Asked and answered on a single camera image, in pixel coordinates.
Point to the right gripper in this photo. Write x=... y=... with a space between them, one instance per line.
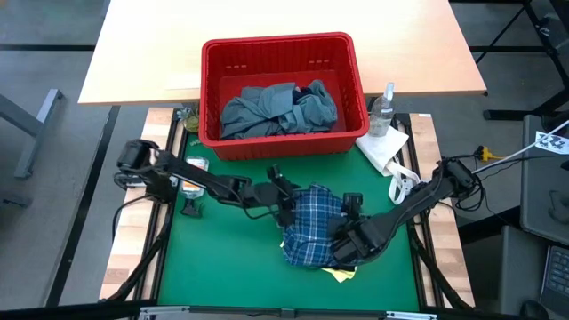
x=360 y=240

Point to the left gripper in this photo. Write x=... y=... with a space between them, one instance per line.
x=271 y=193

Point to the blue plaid shirt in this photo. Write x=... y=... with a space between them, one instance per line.
x=311 y=222

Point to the yellow T-shirt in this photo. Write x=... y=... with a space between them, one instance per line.
x=340 y=274

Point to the grey garment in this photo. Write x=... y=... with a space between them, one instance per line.
x=258 y=111

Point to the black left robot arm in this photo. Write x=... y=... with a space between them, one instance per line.
x=191 y=173

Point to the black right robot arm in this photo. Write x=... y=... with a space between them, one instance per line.
x=422 y=195

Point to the red plastic laundry bin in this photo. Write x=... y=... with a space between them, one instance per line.
x=284 y=53

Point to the white tote bag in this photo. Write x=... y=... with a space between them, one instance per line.
x=382 y=146

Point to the clear box with orange label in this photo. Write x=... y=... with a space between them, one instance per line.
x=197 y=163

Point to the silver metal bar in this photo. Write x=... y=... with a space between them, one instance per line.
x=213 y=312

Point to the dark navy garment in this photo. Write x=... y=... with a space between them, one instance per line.
x=303 y=92

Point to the clear spray bottle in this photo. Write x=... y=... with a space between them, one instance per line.
x=380 y=115

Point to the small potted succulent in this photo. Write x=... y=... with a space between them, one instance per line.
x=192 y=122

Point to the dark grey cabinet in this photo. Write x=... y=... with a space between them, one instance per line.
x=502 y=271

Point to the black computer mouse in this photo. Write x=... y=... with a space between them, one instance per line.
x=533 y=310

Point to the black monitor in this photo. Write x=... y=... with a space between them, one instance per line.
x=544 y=191

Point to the black keyboard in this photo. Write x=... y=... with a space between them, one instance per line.
x=555 y=275

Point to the beige wooden desk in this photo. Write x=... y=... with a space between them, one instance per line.
x=266 y=18

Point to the printed paper sheet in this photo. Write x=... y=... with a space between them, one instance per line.
x=551 y=143

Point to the grey desk leg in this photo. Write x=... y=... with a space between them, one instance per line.
x=35 y=129

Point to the black diagonal frame strut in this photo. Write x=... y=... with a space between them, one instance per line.
x=438 y=275
x=138 y=266

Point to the black aluminium table frame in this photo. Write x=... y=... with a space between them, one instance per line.
x=168 y=231

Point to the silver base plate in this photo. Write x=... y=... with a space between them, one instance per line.
x=126 y=181

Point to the black desk leg frame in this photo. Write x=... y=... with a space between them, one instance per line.
x=511 y=26

